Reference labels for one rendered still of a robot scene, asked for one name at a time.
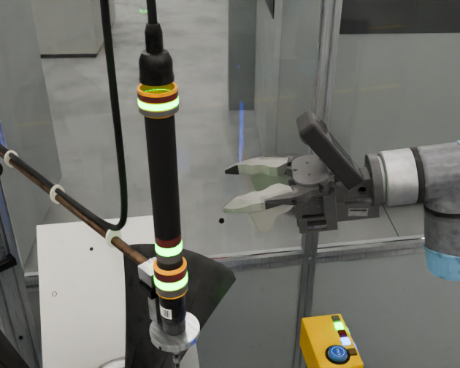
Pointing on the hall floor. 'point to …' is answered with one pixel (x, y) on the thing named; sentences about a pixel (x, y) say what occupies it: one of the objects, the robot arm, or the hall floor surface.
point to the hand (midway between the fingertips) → (229, 183)
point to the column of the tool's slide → (9, 288)
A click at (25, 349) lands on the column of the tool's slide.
